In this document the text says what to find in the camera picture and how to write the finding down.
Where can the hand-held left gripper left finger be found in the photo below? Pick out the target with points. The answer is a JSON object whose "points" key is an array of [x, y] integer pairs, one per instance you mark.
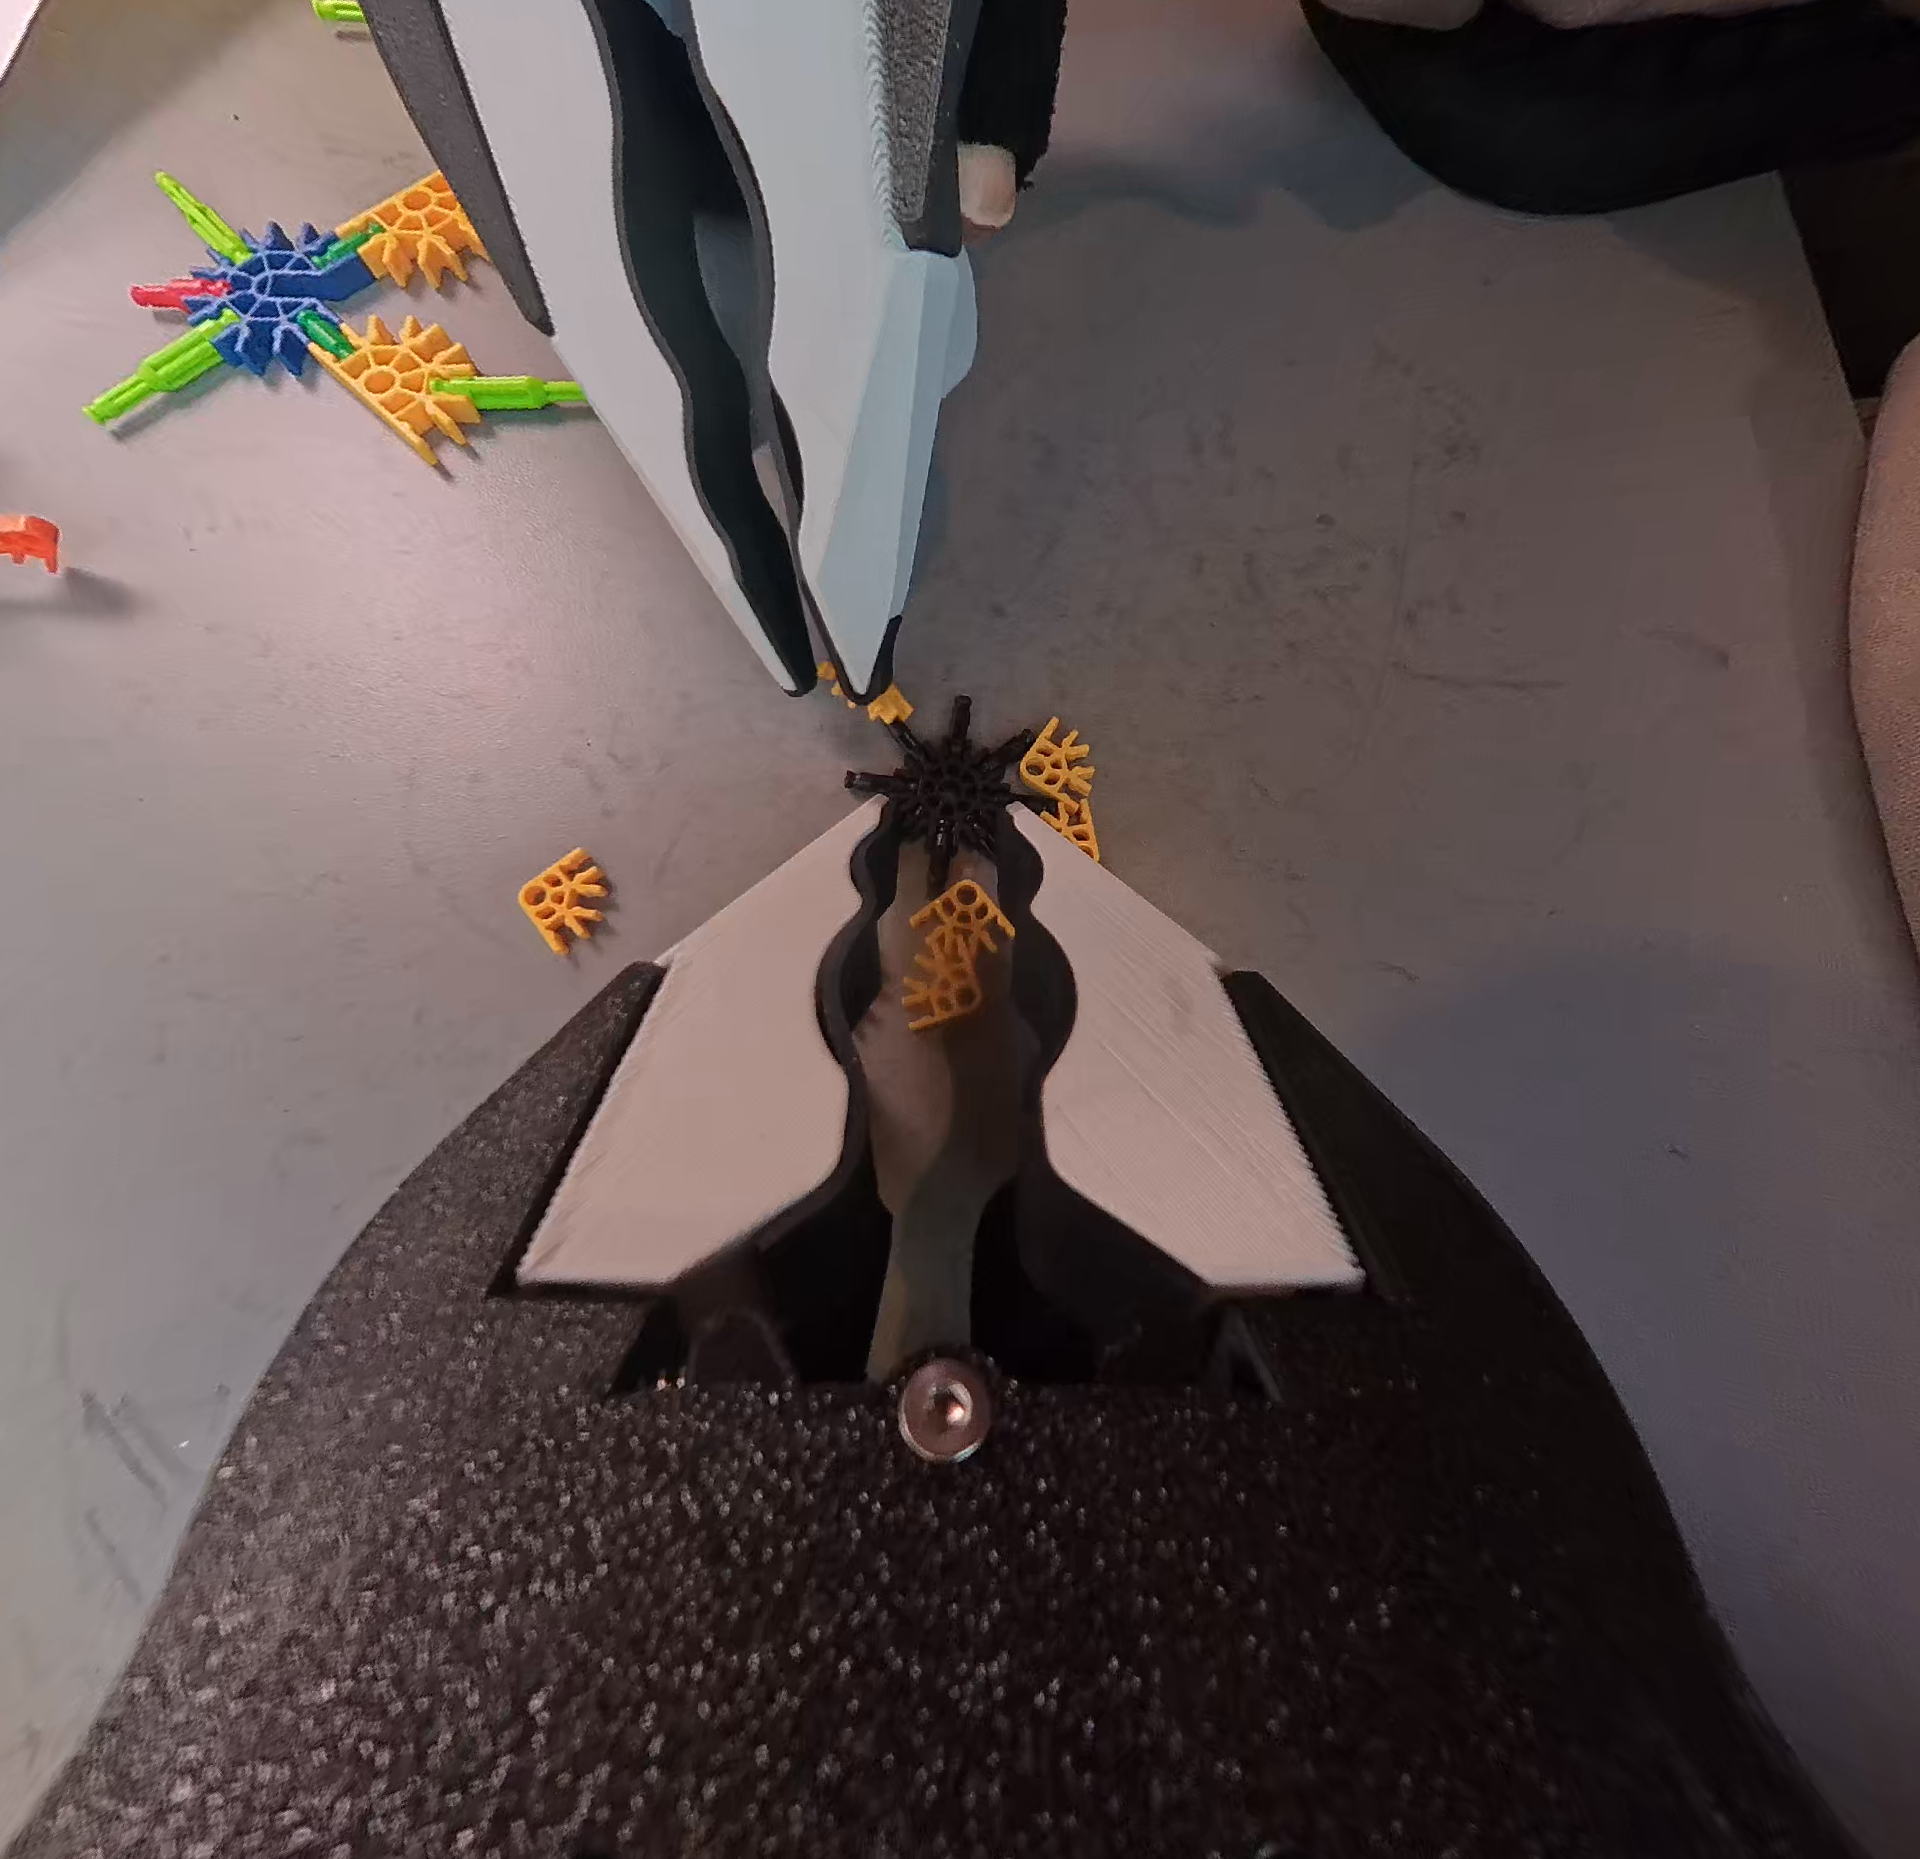
{"points": [[705, 1124]]}

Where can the blue yellow green toy assembly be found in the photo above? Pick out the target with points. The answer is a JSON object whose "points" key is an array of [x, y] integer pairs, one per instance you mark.
{"points": [[270, 298]]}

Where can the black snowflake connector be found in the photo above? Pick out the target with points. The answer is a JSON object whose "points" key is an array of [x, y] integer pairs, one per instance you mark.
{"points": [[939, 786]]}

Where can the beige sweatshirt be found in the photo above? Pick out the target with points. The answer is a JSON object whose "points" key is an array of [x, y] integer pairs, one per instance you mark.
{"points": [[1894, 613]]}

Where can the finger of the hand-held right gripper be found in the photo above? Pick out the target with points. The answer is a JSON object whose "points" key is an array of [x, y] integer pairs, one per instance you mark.
{"points": [[840, 389], [570, 239]]}

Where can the orange grey toy assembly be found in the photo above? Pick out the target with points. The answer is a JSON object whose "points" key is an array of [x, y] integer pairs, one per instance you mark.
{"points": [[27, 539]]}

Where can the small yellow connectors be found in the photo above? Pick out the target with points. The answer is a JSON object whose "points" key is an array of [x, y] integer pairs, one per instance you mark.
{"points": [[959, 914]]}

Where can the yellow connector piece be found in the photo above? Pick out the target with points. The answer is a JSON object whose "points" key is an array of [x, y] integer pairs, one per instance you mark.
{"points": [[1054, 756], [887, 707]]}

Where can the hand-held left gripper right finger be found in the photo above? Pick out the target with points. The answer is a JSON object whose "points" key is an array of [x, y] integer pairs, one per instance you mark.
{"points": [[1185, 1124]]}

